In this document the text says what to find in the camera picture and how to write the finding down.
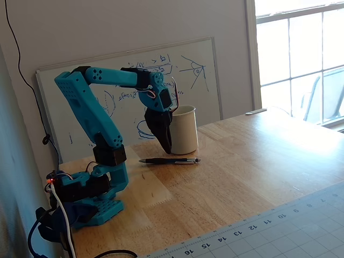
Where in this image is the thin black cable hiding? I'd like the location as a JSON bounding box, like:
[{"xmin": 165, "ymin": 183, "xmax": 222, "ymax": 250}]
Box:
[{"xmin": 92, "ymin": 249, "xmax": 138, "ymax": 258}]

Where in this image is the blue cable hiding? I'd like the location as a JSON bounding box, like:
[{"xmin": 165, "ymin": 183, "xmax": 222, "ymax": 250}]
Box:
[{"xmin": 28, "ymin": 206, "xmax": 45, "ymax": 258}]

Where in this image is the white usb cable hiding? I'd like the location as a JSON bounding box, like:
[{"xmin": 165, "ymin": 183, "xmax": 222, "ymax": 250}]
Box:
[{"xmin": 50, "ymin": 185, "xmax": 77, "ymax": 258}]

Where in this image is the black ballpoint pen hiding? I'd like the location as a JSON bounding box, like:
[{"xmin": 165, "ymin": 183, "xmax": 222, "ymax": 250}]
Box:
[{"xmin": 139, "ymin": 157, "xmax": 201, "ymax": 166}]

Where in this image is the blue bar clamp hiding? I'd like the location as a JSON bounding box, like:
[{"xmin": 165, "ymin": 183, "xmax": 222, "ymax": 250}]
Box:
[{"xmin": 36, "ymin": 200, "xmax": 97, "ymax": 242}]

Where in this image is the white ceramic mug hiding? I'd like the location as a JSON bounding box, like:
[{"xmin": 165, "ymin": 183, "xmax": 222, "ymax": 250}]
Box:
[{"xmin": 169, "ymin": 105, "xmax": 199, "ymax": 155}]

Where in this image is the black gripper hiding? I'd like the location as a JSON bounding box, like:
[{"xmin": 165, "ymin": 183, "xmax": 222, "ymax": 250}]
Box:
[{"xmin": 144, "ymin": 106, "xmax": 173, "ymax": 154}]

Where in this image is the outdoor patio chair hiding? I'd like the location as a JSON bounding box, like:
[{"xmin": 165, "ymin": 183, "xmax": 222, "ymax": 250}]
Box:
[{"xmin": 300, "ymin": 67, "xmax": 344, "ymax": 121}]

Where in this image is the grey cutting mat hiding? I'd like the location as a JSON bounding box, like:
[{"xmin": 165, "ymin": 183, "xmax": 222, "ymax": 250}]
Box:
[{"xmin": 139, "ymin": 181, "xmax": 344, "ymax": 258}]

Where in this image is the whiteboard with blue writing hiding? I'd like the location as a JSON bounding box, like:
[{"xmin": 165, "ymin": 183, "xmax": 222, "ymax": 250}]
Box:
[{"xmin": 35, "ymin": 37, "xmax": 224, "ymax": 164}]

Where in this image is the white framed window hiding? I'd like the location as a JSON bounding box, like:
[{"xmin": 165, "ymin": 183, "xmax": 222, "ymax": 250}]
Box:
[{"xmin": 246, "ymin": 0, "xmax": 344, "ymax": 130}]

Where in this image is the black wall cable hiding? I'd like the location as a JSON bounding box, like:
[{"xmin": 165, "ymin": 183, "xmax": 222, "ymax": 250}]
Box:
[{"xmin": 4, "ymin": 0, "xmax": 63, "ymax": 164}]

